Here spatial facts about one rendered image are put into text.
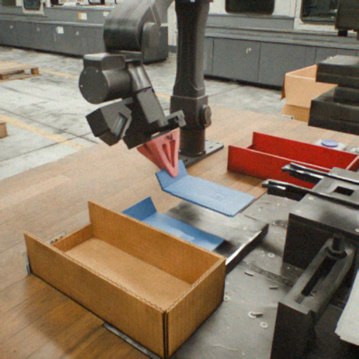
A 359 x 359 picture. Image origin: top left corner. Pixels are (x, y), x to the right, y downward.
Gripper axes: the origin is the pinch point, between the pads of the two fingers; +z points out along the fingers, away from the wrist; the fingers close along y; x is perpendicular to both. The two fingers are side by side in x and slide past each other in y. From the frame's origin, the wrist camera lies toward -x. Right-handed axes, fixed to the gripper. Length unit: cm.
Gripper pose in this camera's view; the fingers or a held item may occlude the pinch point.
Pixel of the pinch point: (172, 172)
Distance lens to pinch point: 69.4
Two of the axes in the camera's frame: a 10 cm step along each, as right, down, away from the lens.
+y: 6.8, -2.1, -7.0
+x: 6.1, -3.6, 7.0
